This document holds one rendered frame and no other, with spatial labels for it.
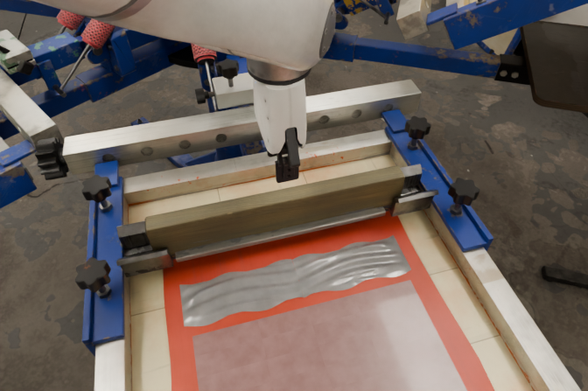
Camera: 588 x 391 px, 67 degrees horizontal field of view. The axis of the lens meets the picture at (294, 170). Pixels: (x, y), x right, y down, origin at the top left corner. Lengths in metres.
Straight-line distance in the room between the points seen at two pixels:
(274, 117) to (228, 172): 0.32
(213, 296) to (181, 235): 0.10
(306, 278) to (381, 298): 0.12
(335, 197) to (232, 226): 0.17
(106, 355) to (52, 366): 1.20
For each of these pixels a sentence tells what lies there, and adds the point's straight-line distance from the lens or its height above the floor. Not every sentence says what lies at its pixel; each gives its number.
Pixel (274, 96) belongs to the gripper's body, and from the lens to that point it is 0.50.
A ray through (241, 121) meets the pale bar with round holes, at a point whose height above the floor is 1.04.
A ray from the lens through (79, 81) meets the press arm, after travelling 1.26.
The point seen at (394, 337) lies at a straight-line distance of 0.69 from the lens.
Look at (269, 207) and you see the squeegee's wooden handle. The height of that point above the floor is 1.05.
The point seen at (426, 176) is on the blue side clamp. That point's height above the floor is 1.00.
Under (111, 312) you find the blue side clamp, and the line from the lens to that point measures 0.69.
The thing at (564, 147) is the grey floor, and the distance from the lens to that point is 2.70.
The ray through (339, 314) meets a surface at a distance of 0.69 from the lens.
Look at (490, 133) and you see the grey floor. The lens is 2.61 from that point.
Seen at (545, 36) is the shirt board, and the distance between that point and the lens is 1.46.
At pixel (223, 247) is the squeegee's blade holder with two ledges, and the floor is 1.00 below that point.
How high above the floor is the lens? 1.58
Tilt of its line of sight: 46 degrees down
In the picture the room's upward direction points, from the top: straight up
